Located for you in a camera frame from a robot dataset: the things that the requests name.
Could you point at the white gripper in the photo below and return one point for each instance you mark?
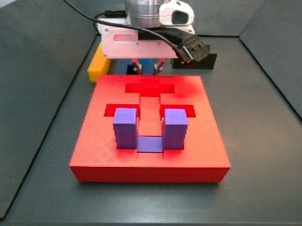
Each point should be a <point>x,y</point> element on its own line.
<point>120,43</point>

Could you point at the blue U-shaped block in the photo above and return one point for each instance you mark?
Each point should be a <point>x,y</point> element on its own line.
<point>124,67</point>

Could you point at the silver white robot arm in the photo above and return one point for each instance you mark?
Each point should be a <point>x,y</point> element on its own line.
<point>159,15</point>

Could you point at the black angled fixture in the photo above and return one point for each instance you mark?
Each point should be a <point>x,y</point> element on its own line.
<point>205,64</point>

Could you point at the yellow long bar block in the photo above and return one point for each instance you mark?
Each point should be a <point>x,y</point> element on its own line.
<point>99,65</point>

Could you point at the purple U-shaped block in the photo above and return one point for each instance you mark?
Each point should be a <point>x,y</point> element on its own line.
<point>171,139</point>

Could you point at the red base block with slots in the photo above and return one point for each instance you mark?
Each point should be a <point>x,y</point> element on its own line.
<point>100,162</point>

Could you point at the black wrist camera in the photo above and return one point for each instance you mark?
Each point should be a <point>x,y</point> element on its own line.
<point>187,45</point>

